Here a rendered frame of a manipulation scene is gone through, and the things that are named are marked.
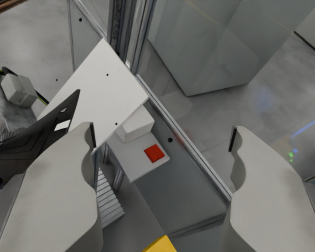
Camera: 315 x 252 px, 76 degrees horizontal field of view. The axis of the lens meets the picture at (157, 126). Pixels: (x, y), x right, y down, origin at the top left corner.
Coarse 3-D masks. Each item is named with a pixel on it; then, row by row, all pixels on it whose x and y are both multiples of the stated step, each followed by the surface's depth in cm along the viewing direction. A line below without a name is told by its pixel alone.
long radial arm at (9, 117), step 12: (0, 84) 72; (0, 96) 68; (0, 108) 65; (12, 108) 68; (24, 108) 72; (0, 120) 63; (12, 120) 65; (24, 120) 69; (36, 120) 73; (0, 132) 62
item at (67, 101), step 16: (64, 112) 40; (32, 128) 43; (48, 128) 38; (64, 128) 36; (0, 144) 46; (16, 144) 39; (32, 144) 36; (48, 144) 35; (0, 160) 38; (16, 160) 36; (32, 160) 34; (0, 176) 35
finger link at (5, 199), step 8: (16, 176) 8; (8, 184) 7; (16, 184) 7; (0, 192) 7; (8, 192) 7; (16, 192) 7; (0, 200) 7; (8, 200) 7; (0, 208) 6; (8, 208) 6; (0, 216) 6; (8, 216) 6; (0, 224) 6; (0, 232) 6
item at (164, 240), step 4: (160, 236) 67; (164, 236) 63; (156, 240) 65; (160, 240) 62; (164, 240) 62; (168, 240) 63; (152, 244) 62; (156, 244) 61; (160, 244) 62; (164, 244) 62; (168, 244) 62; (144, 248) 67; (148, 248) 60; (152, 248) 60; (156, 248) 61; (160, 248) 61; (164, 248) 61; (168, 248) 62; (172, 248) 62
